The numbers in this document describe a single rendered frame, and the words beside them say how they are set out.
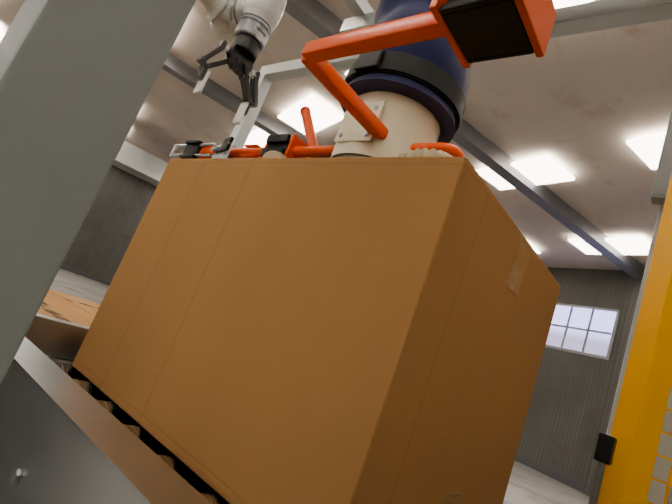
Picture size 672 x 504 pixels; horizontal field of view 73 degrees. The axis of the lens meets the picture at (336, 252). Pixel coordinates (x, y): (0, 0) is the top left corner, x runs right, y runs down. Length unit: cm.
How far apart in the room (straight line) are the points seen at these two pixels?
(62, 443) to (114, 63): 33
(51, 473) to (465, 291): 42
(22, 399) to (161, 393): 16
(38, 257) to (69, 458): 24
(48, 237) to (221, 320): 36
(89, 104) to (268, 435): 35
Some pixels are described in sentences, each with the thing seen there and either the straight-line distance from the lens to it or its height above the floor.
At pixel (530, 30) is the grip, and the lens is 49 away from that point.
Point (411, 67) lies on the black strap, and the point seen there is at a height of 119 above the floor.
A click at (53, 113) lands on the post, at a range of 27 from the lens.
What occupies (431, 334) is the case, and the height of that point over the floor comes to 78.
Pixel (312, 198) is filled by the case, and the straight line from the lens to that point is 57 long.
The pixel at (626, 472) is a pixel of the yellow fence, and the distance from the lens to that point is 96.
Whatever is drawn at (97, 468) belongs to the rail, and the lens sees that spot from 43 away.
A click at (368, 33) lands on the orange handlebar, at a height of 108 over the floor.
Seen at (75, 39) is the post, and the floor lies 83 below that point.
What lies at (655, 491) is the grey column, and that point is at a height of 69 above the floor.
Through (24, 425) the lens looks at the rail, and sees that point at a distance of 56.
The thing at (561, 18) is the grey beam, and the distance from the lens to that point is 351.
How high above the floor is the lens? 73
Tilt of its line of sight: 11 degrees up
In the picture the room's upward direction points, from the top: 21 degrees clockwise
